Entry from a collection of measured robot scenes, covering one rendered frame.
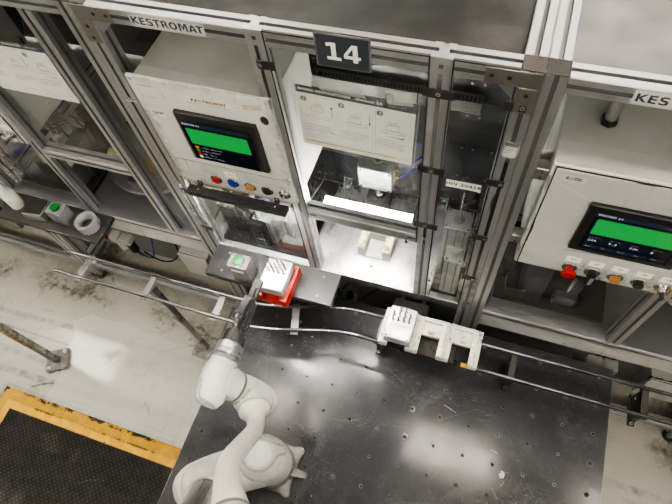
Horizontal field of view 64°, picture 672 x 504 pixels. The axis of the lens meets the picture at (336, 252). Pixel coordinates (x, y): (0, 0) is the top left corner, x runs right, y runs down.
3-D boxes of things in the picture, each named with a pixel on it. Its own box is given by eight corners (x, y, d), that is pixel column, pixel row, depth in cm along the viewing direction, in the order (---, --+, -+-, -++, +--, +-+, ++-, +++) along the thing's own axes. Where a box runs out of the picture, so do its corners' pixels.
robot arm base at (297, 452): (298, 502, 193) (296, 501, 188) (242, 482, 198) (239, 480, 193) (315, 451, 201) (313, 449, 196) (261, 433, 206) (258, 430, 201)
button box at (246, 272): (233, 278, 213) (225, 265, 203) (241, 262, 217) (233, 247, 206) (251, 283, 212) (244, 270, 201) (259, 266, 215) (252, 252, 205)
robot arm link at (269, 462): (298, 477, 192) (288, 469, 172) (250, 496, 190) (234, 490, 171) (286, 433, 199) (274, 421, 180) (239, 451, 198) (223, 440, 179)
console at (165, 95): (179, 185, 181) (118, 81, 141) (214, 122, 193) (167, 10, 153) (294, 211, 171) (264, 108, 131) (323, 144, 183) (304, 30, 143)
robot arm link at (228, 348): (234, 359, 168) (241, 341, 171) (208, 350, 170) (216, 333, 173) (241, 367, 176) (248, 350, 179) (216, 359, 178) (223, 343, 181)
